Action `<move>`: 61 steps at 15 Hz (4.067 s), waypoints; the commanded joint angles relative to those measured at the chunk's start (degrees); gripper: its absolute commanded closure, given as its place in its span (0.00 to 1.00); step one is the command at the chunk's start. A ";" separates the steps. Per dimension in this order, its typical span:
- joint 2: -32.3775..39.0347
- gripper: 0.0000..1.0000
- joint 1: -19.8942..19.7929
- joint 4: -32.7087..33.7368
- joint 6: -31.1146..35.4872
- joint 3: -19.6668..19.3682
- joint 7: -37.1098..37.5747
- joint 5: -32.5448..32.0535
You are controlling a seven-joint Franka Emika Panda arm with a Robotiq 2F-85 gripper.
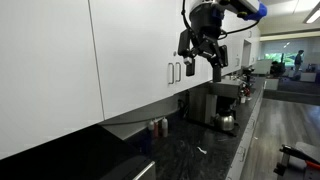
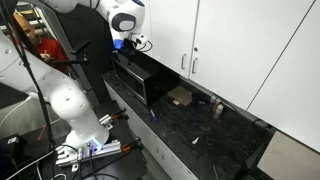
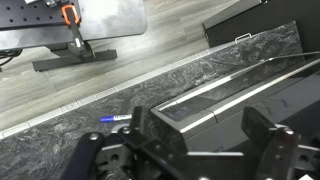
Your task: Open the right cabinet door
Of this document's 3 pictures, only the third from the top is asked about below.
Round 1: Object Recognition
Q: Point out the metal drawer handle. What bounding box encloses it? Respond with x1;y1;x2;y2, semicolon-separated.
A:
234;32;253;44
94;87;119;100
170;57;192;69

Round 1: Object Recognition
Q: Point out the blue white marker pen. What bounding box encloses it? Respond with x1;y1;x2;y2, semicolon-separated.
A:
99;113;133;123

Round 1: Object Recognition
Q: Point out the orange black bar clamp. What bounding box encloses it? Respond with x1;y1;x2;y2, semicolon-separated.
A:
60;3;95;63

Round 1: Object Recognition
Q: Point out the black silver toaster oven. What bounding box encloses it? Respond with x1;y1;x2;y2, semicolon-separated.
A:
149;50;320;158

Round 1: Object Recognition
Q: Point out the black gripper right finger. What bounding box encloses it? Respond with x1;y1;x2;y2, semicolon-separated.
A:
241;106;300;174

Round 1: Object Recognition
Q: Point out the black cable bundle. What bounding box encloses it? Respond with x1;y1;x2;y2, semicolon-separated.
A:
0;49;24;68

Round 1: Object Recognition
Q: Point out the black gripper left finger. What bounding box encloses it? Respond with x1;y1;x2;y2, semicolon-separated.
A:
119;106;153;148

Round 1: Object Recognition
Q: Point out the black table base foot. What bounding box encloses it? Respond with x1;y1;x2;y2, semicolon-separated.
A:
31;41;118;73

